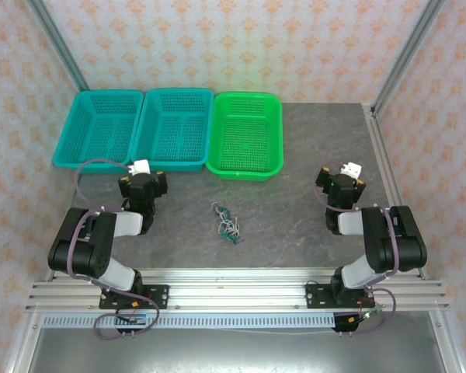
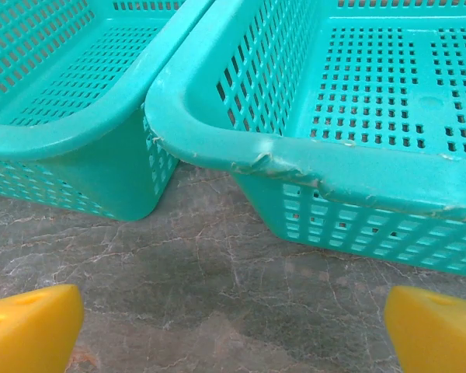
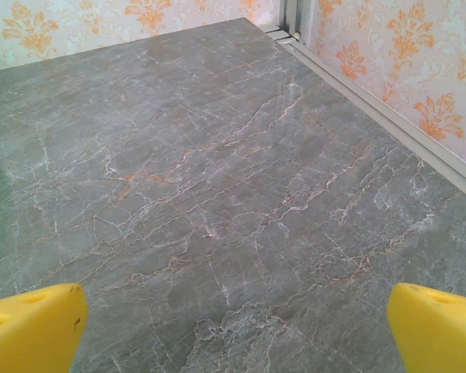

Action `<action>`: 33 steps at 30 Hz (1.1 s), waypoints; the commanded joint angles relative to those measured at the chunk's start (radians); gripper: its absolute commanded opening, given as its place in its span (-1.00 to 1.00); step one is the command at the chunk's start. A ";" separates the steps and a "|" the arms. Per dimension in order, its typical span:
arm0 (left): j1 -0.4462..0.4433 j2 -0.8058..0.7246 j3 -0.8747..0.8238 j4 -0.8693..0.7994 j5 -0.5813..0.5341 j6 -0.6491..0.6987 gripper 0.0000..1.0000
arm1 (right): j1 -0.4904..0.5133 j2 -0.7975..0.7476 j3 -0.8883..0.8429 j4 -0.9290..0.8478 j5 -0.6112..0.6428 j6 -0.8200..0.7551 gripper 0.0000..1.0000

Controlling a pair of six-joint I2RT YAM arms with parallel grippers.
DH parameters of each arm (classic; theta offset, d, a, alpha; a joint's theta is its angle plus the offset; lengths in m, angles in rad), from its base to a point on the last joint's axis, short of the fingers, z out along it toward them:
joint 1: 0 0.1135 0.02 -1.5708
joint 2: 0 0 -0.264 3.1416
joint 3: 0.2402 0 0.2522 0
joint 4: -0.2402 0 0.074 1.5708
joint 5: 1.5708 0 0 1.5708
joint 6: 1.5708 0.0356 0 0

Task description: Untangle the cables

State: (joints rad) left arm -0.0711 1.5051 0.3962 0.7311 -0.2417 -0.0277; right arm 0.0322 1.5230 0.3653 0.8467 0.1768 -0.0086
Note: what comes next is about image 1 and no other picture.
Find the aluminium mounting rail beam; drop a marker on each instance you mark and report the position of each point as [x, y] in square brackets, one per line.
[237, 295]

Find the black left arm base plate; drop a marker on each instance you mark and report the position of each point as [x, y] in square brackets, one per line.
[159, 297]

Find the aluminium lower frame rail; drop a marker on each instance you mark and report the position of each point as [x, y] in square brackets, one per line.
[446, 346]
[23, 346]

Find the aluminium table side rail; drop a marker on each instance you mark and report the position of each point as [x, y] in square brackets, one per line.
[384, 155]

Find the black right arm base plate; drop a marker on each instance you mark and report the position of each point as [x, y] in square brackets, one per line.
[318, 297]

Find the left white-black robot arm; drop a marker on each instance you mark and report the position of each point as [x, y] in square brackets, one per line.
[85, 248]

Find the green plastic basket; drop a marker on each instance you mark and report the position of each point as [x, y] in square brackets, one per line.
[244, 136]

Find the teal plastic basket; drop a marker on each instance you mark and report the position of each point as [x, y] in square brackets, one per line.
[172, 132]
[97, 132]

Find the aluminium corner post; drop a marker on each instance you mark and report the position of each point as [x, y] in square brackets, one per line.
[58, 44]
[407, 50]

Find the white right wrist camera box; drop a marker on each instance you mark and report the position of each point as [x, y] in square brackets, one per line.
[352, 169]

